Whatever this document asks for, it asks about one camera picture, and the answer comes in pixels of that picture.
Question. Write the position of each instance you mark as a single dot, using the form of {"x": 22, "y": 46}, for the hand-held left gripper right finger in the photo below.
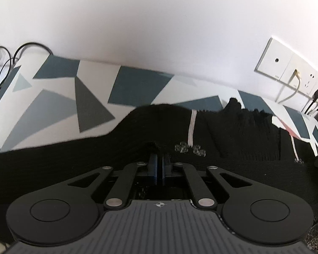
{"x": 165, "y": 168}

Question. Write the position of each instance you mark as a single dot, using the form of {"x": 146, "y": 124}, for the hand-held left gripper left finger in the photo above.
{"x": 153, "y": 168}

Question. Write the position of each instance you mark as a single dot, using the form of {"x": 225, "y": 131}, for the black white patterned sweater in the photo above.
{"x": 69, "y": 158}

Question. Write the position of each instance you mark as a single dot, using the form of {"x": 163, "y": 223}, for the white network socket plate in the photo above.
{"x": 301, "y": 70}

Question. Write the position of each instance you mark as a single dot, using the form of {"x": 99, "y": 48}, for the geometric patterned bed sheet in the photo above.
{"x": 95, "y": 84}

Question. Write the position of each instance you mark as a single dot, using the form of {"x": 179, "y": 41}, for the white wall jack plate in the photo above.
{"x": 271, "y": 58}

